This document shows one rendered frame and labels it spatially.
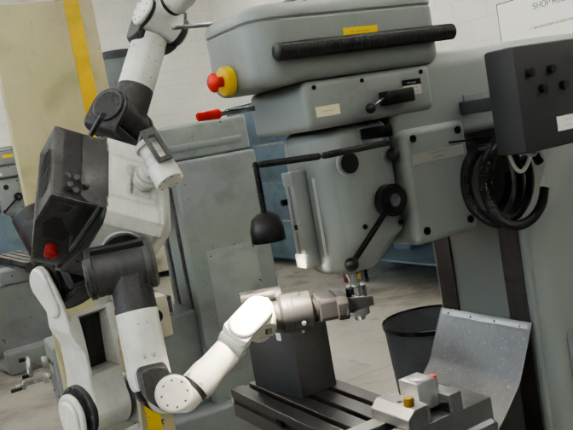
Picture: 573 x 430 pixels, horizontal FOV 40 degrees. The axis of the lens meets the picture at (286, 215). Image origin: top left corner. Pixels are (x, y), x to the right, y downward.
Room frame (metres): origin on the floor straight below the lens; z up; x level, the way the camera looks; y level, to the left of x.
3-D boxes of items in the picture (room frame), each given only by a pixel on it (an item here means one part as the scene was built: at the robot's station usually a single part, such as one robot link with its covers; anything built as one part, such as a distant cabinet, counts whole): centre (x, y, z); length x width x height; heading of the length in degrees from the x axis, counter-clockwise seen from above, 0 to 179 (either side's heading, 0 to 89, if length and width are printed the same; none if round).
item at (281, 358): (2.10, 0.06, 1.04); 0.22 x 0.12 x 0.20; 36
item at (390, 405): (1.56, -0.16, 1.03); 0.12 x 0.06 x 0.04; 30
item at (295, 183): (1.68, -0.03, 1.44); 0.04 x 0.04 x 0.21; 29
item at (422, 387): (1.59, -0.21, 1.05); 0.06 x 0.05 x 0.06; 30
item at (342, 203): (1.74, -0.13, 1.47); 0.21 x 0.19 x 0.32; 29
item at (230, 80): (1.63, 0.07, 1.76); 0.06 x 0.02 x 0.06; 29
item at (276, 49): (1.63, -0.23, 1.79); 0.45 x 0.04 x 0.04; 119
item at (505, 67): (1.59, -0.55, 1.62); 0.20 x 0.09 x 0.21; 119
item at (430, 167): (1.83, -0.30, 1.47); 0.24 x 0.19 x 0.26; 29
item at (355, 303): (1.71, -0.13, 1.23); 0.06 x 0.02 x 0.03; 96
